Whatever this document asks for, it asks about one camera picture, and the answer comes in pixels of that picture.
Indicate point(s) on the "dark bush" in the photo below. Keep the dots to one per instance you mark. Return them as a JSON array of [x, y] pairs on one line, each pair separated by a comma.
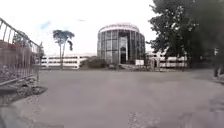
[[95, 63]]

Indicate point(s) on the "round glass building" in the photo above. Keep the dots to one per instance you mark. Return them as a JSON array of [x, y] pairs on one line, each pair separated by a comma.
[[120, 43]]

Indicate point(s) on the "grey asphalt ground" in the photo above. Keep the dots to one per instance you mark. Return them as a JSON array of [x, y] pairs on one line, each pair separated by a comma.
[[126, 96]]

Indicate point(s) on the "slender tall tree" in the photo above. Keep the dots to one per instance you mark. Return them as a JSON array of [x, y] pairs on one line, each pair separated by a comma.
[[62, 38]]

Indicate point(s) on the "large dark green trees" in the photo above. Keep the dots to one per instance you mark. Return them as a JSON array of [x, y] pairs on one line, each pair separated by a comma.
[[190, 30]]

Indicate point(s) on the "grey rubble pile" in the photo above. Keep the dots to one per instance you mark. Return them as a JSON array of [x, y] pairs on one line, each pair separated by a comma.
[[23, 88]]

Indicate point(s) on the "metal fence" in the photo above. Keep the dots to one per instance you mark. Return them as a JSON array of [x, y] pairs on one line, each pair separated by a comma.
[[16, 56]]

